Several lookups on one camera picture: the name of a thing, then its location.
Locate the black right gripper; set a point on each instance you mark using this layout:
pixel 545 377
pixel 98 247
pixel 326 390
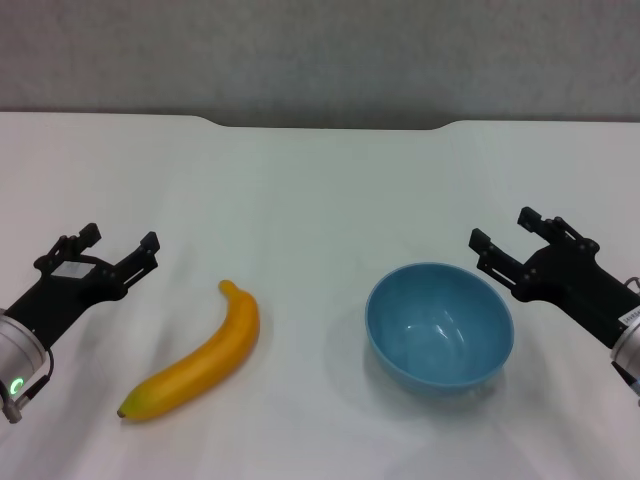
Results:
pixel 565 280

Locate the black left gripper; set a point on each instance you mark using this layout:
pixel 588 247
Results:
pixel 60 295

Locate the blue ceramic bowl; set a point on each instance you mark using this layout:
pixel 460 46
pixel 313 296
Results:
pixel 440 335

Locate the yellow banana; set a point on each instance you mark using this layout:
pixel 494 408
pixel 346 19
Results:
pixel 210 357

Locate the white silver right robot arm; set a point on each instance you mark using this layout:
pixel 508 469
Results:
pixel 629 345

